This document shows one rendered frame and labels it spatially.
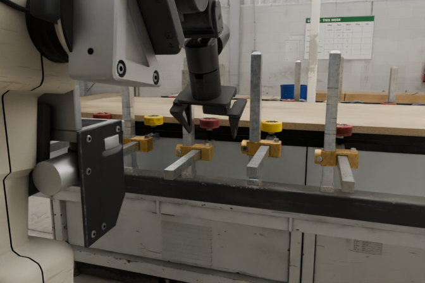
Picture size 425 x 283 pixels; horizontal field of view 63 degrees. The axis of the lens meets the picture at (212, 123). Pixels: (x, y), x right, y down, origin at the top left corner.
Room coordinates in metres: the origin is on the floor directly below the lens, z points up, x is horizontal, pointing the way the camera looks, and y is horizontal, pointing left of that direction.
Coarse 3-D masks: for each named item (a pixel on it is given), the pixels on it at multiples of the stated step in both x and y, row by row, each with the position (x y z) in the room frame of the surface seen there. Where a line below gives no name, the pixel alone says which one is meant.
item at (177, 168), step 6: (204, 144) 1.32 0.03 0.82; (192, 150) 1.22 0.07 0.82; (198, 150) 1.22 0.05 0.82; (186, 156) 1.14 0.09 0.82; (192, 156) 1.15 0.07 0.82; (198, 156) 1.21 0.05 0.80; (174, 162) 1.07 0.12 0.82; (180, 162) 1.07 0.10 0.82; (186, 162) 1.09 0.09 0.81; (192, 162) 1.15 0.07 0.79; (168, 168) 1.01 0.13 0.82; (174, 168) 1.01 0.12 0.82; (180, 168) 1.04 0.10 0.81; (186, 168) 1.09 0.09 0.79; (168, 174) 0.99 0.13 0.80; (174, 174) 0.99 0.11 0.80
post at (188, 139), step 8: (184, 72) 1.26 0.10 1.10; (184, 80) 1.26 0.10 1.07; (184, 112) 1.26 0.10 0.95; (192, 112) 1.26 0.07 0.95; (192, 120) 1.26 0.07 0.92; (184, 128) 1.26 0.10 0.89; (192, 128) 1.26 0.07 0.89; (184, 136) 1.26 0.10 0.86; (192, 136) 1.26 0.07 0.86; (184, 144) 1.26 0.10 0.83; (192, 144) 1.26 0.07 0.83; (192, 168) 1.26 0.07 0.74
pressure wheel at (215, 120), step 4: (200, 120) 1.37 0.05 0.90; (204, 120) 1.35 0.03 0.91; (208, 120) 1.35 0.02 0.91; (212, 120) 1.35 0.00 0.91; (216, 120) 1.36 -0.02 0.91; (200, 124) 1.37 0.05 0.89; (204, 124) 1.35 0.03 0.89; (208, 124) 1.35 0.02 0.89; (212, 124) 1.35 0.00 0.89; (216, 124) 1.36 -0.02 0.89; (208, 128) 1.35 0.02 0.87; (212, 128) 1.35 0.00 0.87; (208, 132) 1.38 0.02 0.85; (208, 136) 1.38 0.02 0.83
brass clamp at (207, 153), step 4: (180, 144) 1.28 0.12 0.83; (196, 144) 1.28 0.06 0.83; (200, 144) 1.28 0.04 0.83; (176, 148) 1.26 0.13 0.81; (180, 148) 1.25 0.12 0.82; (184, 148) 1.25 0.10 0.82; (188, 148) 1.24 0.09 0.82; (192, 148) 1.24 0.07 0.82; (196, 148) 1.23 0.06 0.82; (200, 148) 1.23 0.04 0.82; (204, 148) 1.23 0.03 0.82; (208, 148) 1.22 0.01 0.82; (212, 148) 1.26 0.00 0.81; (176, 152) 1.25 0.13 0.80; (180, 152) 1.25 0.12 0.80; (184, 152) 1.25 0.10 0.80; (200, 152) 1.23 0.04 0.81; (204, 152) 1.23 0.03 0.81; (208, 152) 1.22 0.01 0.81; (212, 152) 1.26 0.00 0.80; (176, 156) 1.27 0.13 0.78; (180, 156) 1.25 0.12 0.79; (200, 156) 1.23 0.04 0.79; (204, 156) 1.23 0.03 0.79; (208, 156) 1.22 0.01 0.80; (212, 156) 1.26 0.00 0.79; (208, 160) 1.22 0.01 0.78
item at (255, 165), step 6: (270, 138) 1.28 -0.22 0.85; (258, 150) 1.10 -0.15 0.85; (264, 150) 1.10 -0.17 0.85; (258, 156) 1.03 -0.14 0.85; (264, 156) 1.05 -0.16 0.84; (252, 162) 0.96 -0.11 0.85; (258, 162) 0.96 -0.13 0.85; (264, 162) 1.05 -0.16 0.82; (252, 168) 0.92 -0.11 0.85; (258, 168) 0.93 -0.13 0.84; (252, 174) 0.92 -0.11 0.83; (258, 174) 0.93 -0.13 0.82
